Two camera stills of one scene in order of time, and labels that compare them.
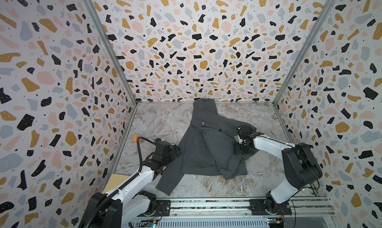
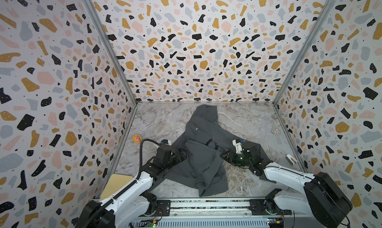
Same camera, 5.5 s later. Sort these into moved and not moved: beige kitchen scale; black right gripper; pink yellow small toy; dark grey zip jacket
Moved: black right gripper; dark grey zip jacket
Not moved: beige kitchen scale; pink yellow small toy
